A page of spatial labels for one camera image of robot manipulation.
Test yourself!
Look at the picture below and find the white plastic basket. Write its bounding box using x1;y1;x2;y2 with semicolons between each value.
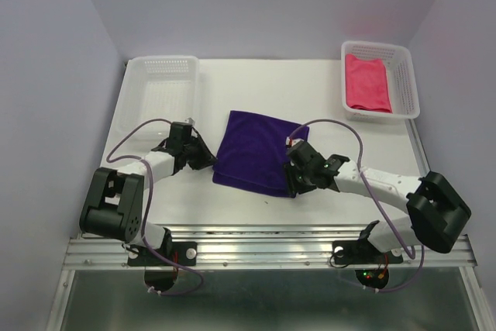
114;55;199;141
341;41;420;123

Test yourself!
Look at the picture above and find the white right plastic basket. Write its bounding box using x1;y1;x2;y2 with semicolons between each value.
341;41;420;123

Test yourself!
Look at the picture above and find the pink microfiber towel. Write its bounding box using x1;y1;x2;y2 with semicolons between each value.
345;53;393;113

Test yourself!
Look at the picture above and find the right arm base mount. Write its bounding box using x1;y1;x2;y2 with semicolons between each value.
329;220;404;269

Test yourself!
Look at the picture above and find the aluminium rail frame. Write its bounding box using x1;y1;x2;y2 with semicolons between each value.
46;113;489;331

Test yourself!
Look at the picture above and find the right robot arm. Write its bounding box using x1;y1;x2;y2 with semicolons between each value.
284;140;472;261

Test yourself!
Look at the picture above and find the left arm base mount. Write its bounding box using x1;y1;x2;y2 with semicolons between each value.
122;229;198;267

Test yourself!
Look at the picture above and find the white left plastic basket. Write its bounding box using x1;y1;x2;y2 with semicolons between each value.
114;55;199;141

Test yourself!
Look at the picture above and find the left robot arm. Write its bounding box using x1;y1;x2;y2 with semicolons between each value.
79;121;217;264

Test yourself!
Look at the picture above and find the purple towel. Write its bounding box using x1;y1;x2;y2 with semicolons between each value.
212;111;309;198

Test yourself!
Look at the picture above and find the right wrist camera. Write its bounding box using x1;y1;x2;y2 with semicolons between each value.
285;136;305;149

